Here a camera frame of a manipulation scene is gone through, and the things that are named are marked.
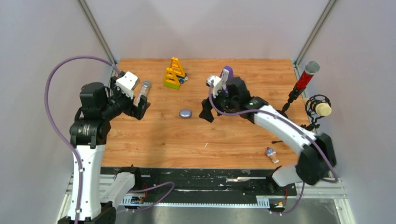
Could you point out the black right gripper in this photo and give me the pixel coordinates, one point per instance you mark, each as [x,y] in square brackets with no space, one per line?
[206,114]

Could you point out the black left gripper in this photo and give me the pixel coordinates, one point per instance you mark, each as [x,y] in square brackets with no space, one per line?
[132,109]

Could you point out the purple-grey earbud charging case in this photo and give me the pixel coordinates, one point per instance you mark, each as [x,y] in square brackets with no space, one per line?
[185,114]

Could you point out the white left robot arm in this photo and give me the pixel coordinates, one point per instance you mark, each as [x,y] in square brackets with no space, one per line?
[88,137]

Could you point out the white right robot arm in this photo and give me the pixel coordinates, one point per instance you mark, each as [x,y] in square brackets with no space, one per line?
[315,151]

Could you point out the silver glitter microphone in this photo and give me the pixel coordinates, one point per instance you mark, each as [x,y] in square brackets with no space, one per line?
[146,85]

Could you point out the purple metronome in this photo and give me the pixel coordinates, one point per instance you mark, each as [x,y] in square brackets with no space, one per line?
[226,74]

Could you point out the yellow toy block tower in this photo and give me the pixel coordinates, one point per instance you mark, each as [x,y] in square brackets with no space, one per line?
[171,80]

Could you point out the yellow toy block on car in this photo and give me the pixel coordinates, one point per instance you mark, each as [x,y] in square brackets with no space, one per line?
[178,70]

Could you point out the small toy figure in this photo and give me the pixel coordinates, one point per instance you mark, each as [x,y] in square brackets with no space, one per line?
[271,153]

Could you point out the red microphone on stand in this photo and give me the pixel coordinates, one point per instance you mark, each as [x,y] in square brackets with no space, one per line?
[310,69]

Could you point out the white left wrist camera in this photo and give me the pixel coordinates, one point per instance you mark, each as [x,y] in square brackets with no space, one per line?
[127,84]

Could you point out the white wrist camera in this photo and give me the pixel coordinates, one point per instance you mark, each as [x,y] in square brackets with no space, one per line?
[215,83]
[127,84]

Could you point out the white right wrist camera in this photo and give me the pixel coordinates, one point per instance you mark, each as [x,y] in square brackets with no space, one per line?
[215,83]

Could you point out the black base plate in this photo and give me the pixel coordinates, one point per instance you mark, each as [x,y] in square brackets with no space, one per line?
[205,186]

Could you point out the beige microphone in shock mount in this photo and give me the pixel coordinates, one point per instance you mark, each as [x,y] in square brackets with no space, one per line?
[316,107]

